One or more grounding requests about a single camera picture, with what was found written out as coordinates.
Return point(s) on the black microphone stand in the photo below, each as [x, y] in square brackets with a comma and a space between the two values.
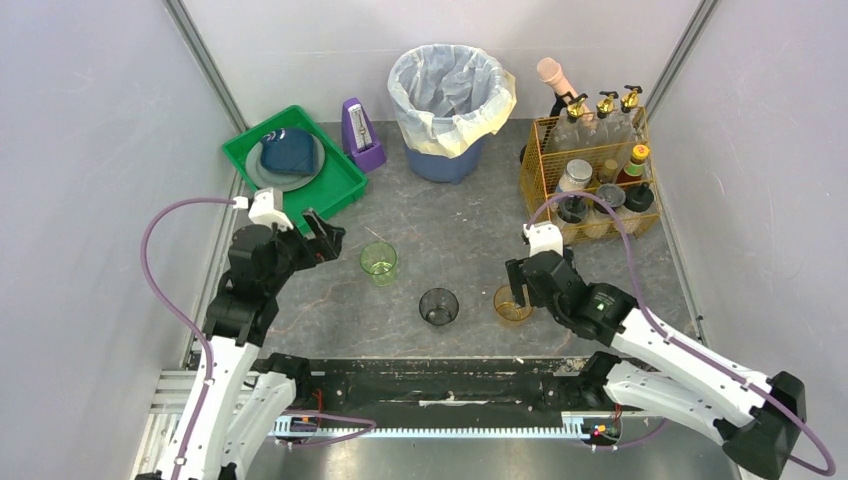
[560, 103]

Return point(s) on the glass oil bottle amber residue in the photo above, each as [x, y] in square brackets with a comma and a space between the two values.
[621, 128]

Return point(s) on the blue trash bin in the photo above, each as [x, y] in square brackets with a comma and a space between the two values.
[441, 169]

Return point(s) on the purple metronome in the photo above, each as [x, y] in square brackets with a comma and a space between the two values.
[359, 139]

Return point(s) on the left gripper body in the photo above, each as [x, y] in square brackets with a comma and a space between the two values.
[309, 242]

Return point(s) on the spice jar black lid powder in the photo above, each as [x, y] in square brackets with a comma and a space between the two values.
[568, 215]

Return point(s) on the green glass cup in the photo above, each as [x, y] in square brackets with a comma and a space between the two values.
[379, 261]

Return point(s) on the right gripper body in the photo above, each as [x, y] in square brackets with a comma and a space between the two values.
[519, 271]

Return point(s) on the beige microphone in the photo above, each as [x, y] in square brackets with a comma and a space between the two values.
[551, 73]

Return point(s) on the amber glass cup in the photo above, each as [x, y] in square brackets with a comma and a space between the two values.
[507, 310]

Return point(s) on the grey round plate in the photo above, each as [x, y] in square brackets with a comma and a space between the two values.
[261, 178]

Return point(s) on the red sauce bottle yellow cap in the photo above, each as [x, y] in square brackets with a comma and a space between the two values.
[634, 168]

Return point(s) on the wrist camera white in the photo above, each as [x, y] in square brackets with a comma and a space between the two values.
[265, 208]
[542, 237]

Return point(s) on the small yellow oil bottle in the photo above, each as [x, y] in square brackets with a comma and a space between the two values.
[606, 173]

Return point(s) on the clear glass oil bottle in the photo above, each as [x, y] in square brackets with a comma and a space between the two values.
[598, 127]

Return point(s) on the dark grey glass cup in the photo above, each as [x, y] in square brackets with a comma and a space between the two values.
[438, 306]

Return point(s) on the glass oil bottle dark liquid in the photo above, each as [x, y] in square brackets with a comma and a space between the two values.
[565, 136]

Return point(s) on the white cable duct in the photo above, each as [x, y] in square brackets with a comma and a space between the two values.
[571, 428]

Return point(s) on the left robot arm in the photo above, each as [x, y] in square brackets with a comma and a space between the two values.
[236, 397]

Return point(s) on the yellow wire basket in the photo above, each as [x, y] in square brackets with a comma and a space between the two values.
[540, 173]

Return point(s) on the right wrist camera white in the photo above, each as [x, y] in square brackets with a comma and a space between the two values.
[542, 237]

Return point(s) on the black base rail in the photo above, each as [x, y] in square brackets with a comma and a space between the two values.
[497, 392]

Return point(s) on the spice jar black lid beans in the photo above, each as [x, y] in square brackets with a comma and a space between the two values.
[638, 199]

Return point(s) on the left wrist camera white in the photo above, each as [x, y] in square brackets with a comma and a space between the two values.
[265, 208]

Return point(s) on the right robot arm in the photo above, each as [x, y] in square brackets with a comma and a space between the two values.
[755, 418]

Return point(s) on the white plastic bin liner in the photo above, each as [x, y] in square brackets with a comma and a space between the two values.
[446, 97]

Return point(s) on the white blue canister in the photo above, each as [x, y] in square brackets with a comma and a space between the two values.
[576, 176]

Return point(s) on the blue snack bag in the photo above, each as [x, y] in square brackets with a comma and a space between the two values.
[289, 151]

